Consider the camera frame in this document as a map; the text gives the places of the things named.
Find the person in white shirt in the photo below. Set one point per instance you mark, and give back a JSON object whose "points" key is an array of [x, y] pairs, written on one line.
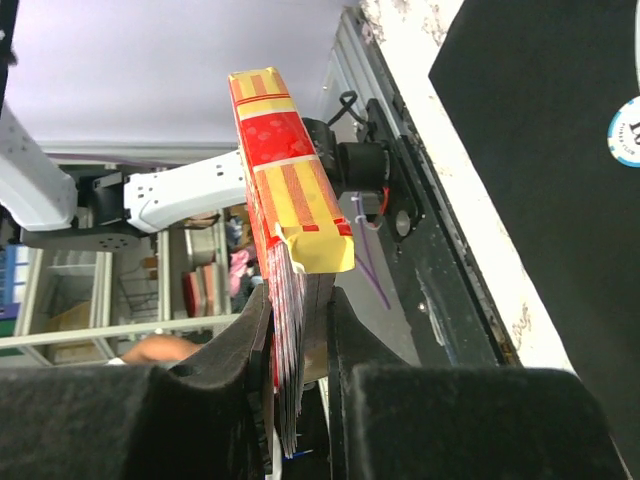
{"points": [[158, 349]]}

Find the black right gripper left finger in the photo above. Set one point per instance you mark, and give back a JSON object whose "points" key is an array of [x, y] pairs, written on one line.
{"points": [[208, 417]]}

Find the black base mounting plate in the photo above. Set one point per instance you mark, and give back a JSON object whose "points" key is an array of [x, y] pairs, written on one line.
{"points": [[442, 313]]}

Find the black poker table mat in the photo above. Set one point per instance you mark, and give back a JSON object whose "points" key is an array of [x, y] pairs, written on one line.
{"points": [[531, 88]]}

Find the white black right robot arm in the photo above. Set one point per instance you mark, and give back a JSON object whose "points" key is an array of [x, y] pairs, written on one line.
{"points": [[43, 200]]}

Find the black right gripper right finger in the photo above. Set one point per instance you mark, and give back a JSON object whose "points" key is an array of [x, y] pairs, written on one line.
{"points": [[391, 420]]}

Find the red playing card box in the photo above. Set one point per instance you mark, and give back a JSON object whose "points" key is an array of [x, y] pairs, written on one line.
{"points": [[290, 199]]}

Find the red backed card deck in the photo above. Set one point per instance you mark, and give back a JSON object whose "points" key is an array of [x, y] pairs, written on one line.
{"points": [[287, 295]]}

